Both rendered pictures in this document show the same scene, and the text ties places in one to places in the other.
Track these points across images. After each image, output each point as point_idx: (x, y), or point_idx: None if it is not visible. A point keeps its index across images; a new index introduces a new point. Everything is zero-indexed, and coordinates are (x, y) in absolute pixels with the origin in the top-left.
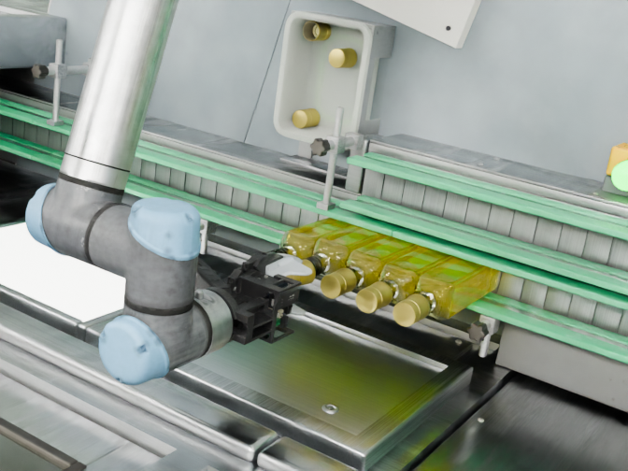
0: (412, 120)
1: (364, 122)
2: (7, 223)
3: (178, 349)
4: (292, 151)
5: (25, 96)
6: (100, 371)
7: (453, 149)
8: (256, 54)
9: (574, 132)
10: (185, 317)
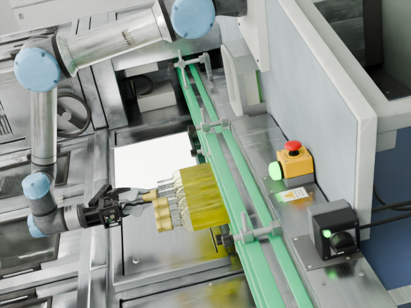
0: (270, 106)
1: (248, 107)
2: (158, 137)
3: (45, 228)
4: None
5: (198, 67)
6: None
7: (269, 129)
8: None
9: (296, 131)
10: (44, 217)
